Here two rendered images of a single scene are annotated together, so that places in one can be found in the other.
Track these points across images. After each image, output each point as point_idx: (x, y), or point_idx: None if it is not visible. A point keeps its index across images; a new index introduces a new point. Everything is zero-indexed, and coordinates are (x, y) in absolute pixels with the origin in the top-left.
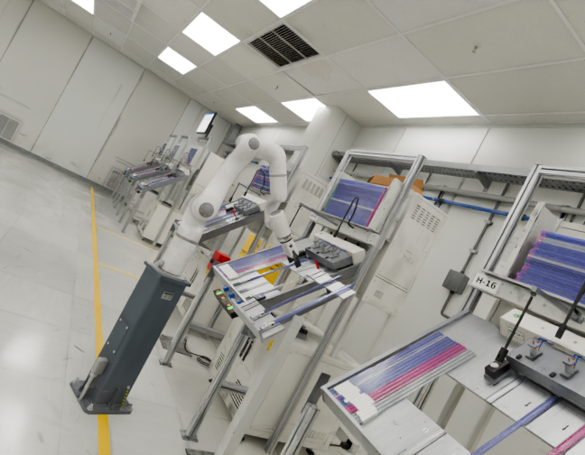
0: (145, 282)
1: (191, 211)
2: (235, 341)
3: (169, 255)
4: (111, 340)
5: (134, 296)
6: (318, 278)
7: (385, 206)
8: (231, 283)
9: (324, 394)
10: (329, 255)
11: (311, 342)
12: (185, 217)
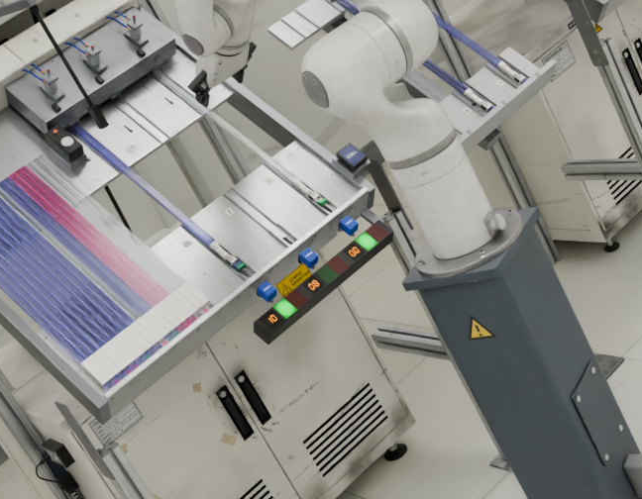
0: (529, 281)
1: (405, 69)
2: (414, 260)
3: (481, 188)
4: (603, 443)
5: (546, 334)
6: (316, 20)
7: None
8: (228, 292)
9: (611, 0)
10: (119, 50)
11: None
12: (398, 107)
